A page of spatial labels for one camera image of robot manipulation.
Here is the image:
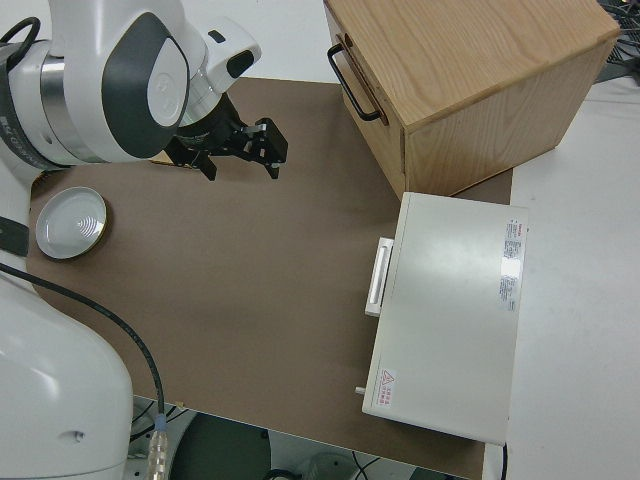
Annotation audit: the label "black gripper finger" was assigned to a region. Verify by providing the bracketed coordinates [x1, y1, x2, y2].
[252, 117, 290, 181]
[192, 149, 220, 183]

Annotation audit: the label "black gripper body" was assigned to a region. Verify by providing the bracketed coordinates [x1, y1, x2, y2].
[167, 92, 262, 171]

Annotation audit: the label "gray round plate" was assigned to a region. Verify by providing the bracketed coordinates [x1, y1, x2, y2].
[34, 185, 112, 261]

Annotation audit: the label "wooden mug stand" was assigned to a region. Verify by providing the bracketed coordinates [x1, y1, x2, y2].
[149, 152, 199, 170]

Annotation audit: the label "brown table mat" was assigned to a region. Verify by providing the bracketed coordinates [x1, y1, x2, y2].
[27, 77, 515, 480]

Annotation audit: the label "wooden drawer cabinet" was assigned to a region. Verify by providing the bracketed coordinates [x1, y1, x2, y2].
[322, 0, 623, 197]

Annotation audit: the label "white toaster oven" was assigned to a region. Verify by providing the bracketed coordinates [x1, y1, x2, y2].
[353, 191, 530, 446]

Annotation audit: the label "black cabinet handle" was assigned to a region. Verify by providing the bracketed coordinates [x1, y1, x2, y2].
[326, 42, 382, 123]

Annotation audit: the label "white oven door handle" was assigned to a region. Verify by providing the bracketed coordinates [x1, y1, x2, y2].
[364, 237, 396, 316]

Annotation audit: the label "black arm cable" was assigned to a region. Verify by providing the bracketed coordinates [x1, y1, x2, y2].
[0, 16, 41, 59]

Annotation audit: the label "black cable with connector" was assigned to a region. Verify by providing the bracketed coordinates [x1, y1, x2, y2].
[0, 262, 174, 480]

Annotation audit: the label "tangled black cables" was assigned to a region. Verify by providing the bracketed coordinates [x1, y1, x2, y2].
[602, 0, 640, 81]

